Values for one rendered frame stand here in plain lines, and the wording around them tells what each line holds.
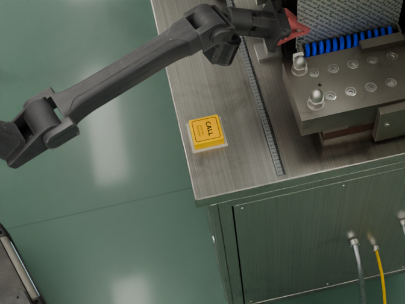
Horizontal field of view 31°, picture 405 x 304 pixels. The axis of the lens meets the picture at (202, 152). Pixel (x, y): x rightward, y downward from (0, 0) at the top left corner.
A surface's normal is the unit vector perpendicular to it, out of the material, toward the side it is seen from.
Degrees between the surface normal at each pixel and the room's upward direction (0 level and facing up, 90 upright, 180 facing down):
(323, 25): 90
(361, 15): 90
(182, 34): 4
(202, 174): 0
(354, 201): 90
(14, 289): 0
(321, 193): 90
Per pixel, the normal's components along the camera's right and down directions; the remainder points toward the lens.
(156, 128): -0.09, -0.51
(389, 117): 0.20, 0.83
